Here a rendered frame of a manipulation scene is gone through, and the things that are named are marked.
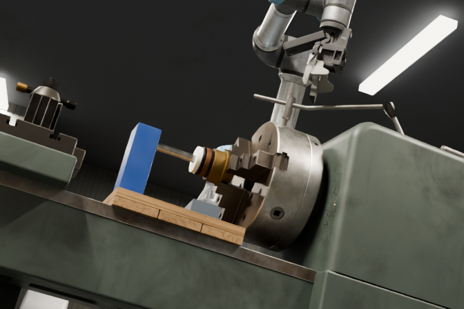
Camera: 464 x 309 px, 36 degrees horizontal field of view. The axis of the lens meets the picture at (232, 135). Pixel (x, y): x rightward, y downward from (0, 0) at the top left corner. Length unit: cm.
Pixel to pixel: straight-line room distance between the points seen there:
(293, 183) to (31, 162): 61
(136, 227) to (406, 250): 63
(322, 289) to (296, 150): 34
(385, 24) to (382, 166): 324
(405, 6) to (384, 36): 42
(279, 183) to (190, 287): 33
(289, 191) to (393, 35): 344
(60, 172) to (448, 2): 352
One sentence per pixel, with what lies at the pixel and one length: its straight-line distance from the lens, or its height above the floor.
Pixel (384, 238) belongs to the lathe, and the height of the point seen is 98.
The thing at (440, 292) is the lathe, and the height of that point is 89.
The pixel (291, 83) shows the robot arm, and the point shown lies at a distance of 235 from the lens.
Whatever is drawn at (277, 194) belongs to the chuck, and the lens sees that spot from 167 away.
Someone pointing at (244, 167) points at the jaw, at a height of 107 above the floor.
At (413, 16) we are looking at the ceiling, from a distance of 481.
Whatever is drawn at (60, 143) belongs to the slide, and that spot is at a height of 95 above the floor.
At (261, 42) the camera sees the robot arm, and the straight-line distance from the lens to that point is 229.
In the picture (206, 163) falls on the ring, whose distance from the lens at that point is 174.
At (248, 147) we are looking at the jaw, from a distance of 188.
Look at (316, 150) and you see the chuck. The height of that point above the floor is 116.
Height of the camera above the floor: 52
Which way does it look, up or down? 21 degrees up
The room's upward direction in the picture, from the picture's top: 14 degrees clockwise
